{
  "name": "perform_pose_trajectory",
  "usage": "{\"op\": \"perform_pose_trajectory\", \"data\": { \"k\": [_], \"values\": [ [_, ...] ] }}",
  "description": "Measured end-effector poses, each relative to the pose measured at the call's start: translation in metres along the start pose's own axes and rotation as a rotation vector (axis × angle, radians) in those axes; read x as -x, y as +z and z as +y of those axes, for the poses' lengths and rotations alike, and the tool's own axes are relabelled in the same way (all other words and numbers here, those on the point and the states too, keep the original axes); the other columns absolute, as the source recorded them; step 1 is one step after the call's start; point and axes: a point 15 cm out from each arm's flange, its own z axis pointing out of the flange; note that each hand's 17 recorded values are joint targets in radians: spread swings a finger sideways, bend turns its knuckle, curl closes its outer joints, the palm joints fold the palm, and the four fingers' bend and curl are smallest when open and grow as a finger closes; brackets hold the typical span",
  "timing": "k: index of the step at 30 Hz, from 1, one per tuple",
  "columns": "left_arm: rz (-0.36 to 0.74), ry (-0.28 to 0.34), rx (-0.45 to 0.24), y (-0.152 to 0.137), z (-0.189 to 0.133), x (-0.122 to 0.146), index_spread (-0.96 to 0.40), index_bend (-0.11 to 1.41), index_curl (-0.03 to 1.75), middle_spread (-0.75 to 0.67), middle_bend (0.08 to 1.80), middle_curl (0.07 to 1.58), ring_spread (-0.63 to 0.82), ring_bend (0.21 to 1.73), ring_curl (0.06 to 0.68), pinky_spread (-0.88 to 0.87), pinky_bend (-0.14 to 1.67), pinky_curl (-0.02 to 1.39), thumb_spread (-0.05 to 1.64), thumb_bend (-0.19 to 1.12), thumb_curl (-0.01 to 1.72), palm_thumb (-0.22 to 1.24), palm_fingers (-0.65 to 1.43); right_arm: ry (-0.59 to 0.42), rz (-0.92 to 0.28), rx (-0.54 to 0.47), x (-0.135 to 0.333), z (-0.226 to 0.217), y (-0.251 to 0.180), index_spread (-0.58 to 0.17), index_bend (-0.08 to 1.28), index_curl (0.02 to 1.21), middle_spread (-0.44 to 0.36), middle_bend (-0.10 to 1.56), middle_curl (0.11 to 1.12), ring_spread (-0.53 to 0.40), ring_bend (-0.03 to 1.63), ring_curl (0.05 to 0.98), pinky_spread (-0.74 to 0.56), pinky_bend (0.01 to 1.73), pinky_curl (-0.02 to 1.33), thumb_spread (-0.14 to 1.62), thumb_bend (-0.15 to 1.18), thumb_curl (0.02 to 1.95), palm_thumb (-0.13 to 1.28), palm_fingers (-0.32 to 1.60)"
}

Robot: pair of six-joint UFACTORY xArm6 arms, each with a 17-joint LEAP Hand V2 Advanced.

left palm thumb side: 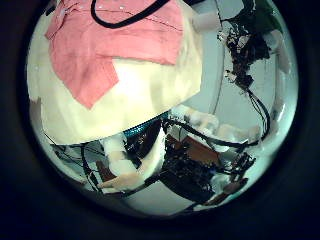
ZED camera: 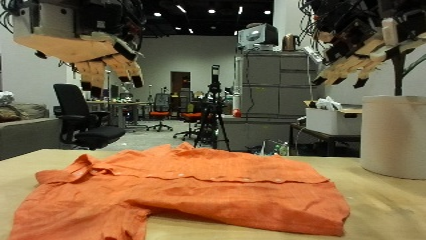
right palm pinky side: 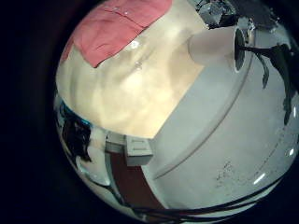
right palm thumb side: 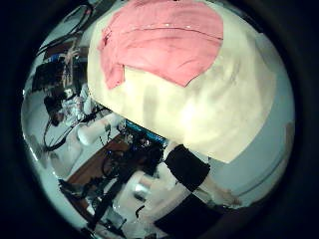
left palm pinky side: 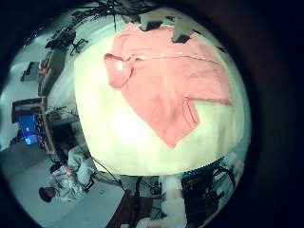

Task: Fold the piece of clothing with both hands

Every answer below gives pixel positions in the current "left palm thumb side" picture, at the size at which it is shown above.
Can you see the orange cloth garment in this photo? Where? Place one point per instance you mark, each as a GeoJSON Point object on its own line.
{"type": "Point", "coordinates": [96, 50]}

